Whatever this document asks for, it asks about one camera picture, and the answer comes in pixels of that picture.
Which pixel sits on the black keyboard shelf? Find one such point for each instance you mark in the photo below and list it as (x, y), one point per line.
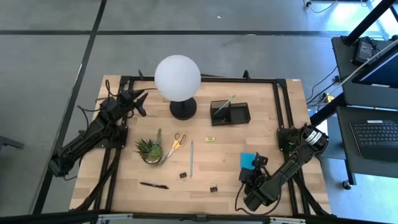
(345, 146)

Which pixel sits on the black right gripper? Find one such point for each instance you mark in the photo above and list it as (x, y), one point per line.
(252, 177)

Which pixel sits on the grey stand foot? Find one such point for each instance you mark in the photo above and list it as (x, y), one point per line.
(11, 142)

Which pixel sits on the black monitor desk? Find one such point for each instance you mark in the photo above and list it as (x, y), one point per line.
(345, 77)

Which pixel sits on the white globe table lamp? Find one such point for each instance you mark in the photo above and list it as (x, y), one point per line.
(177, 77)

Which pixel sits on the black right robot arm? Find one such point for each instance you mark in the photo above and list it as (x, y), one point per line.
(289, 168)

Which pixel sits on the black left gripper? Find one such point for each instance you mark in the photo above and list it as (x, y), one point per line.
(127, 99)

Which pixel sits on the blue sticky note pad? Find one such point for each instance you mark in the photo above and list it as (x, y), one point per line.
(246, 159)

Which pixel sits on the black caster wheel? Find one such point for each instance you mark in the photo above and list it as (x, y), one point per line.
(346, 185)

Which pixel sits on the black aluminium table frame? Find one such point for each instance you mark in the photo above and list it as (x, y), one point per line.
(217, 80)

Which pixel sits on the black mesh desk organizer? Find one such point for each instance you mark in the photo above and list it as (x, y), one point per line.
(239, 116)

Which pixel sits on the yellow-green eraser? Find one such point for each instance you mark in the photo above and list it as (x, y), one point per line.
(209, 139)

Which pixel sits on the black binder clip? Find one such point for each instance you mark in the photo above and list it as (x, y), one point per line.
(213, 189)
(183, 175)

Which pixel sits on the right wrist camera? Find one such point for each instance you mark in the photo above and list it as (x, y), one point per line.
(261, 160)

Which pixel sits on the black marker pen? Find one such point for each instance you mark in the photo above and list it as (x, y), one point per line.
(154, 185)

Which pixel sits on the black diagonal stand pole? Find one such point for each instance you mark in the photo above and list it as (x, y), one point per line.
(368, 21)

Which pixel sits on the blue pencil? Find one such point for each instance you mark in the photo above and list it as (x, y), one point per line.
(191, 158)

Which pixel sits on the potted succulent plant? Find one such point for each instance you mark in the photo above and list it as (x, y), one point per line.
(150, 151)

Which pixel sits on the black power adapter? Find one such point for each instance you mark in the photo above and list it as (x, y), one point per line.
(364, 51)

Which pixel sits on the black computer keyboard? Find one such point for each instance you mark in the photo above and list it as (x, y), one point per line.
(376, 137)

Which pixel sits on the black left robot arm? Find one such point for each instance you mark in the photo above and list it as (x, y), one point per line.
(90, 133)

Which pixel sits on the black computer monitor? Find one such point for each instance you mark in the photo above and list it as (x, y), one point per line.
(382, 73)

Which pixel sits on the black camera rig beam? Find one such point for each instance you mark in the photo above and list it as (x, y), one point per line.
(46, 217)

